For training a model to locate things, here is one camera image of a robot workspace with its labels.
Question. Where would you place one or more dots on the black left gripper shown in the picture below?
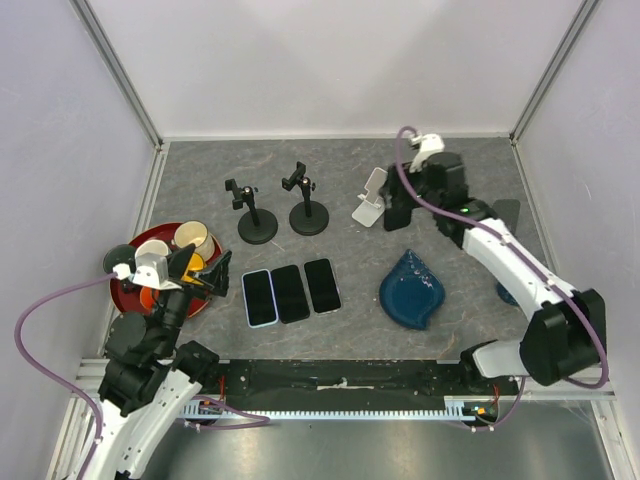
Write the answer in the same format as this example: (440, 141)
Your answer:
(215, 279)

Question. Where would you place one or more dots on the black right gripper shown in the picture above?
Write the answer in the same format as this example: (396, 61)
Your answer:
(393, 181)

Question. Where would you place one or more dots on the black round phone stand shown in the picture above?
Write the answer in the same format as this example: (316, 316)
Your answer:
(256, 226)

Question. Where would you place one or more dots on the light blue phone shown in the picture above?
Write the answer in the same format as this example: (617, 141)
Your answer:
(259, 299)

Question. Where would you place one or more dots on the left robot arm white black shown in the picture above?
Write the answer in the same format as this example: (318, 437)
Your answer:
(149, 377)

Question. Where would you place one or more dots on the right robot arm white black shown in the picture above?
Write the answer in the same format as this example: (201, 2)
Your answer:
(566, 330)

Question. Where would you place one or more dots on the black phone on wooden stand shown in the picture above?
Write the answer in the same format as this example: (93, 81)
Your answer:
(508, 210)

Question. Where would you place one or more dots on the white phone stand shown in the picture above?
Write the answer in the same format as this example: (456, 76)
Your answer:
(372, 203)

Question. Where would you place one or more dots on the yellow cup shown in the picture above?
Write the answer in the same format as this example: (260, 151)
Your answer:
(195, 265)

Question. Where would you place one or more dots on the beige mug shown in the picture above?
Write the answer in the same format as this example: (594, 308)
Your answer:
(198, 234)

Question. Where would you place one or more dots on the orange cup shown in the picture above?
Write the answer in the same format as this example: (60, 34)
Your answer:
(148, 299)

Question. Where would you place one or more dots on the red round tray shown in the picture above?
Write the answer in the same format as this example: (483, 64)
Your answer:
(126, 299)

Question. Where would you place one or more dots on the dark green mug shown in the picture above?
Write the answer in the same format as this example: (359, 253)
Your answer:
(120, 254)

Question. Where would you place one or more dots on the blue leaf-shaped plate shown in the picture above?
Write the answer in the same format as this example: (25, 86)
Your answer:
(411, 294)

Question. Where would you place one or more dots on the dark blue mug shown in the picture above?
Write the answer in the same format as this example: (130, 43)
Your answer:
(505, 295)

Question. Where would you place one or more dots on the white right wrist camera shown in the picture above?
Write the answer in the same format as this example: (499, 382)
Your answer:
(425, 146)

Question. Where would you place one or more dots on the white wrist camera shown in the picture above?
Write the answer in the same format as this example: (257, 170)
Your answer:
(151, 270)
(425, 146)

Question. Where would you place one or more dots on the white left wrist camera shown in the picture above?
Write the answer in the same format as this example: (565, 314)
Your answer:
(151, 270)

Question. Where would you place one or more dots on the white mug blue handle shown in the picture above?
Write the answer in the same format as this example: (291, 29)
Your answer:
(152, 247)

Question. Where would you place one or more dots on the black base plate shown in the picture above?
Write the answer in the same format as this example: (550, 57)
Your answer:
(383, 383)

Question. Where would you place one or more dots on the light blue cable duct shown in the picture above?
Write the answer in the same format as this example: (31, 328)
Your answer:
(200, 410)

